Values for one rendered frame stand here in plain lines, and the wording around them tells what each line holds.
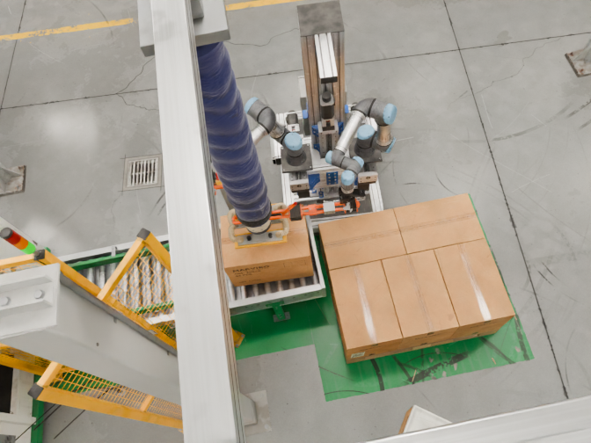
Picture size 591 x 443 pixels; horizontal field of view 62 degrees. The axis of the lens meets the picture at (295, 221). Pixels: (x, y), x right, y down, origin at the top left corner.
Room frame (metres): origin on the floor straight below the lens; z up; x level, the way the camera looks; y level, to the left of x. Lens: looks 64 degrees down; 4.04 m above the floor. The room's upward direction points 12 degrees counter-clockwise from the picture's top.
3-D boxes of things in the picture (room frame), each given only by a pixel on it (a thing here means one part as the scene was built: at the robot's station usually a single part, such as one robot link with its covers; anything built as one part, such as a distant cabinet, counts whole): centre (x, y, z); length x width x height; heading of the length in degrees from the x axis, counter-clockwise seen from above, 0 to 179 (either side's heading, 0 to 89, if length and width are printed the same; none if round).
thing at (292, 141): (2.01, -0.10, 1.20); 0.13 x 0.12 x 0.14; 34
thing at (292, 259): (1.48, 0.23, 0.75); 0.60 x 0.40 x 0.40; 86
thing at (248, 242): (1.38, 0.25, 1.15); 0.34 x 0.10 x 0.05; 85
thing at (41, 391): (0.77, 0.91, 1.05); 0.87 x 0.10 x 2.10; 142
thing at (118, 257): (1.76, 1.42, 0.60); 1.60 x 0.10 x 0.09; 90
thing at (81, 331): (0.47, 0.65, 1.50); 0.30 x 0.30 x 3.00; 0
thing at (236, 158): (1.48, 0.24, 2.22); 0.24 x 0.24 x 1.25
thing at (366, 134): (1.94, -0.60, 1.20); 0.13 x 0.12 x 0.14; 51
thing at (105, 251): (1.81, 1.07, 0.50); 2.31 x 0.05 x 0.19; 90
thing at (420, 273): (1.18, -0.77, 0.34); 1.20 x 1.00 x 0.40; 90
